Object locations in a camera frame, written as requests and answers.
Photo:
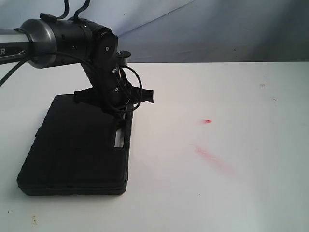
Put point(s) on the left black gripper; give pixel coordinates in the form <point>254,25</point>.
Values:
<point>115,90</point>

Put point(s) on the black plastic tool case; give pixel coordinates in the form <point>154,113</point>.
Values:
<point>78,150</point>

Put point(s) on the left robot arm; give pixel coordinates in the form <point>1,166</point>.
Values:
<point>45,43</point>

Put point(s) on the grey fabric backdrop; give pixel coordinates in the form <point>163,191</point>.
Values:
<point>207,30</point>

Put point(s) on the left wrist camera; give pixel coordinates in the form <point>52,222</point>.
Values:
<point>122,57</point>

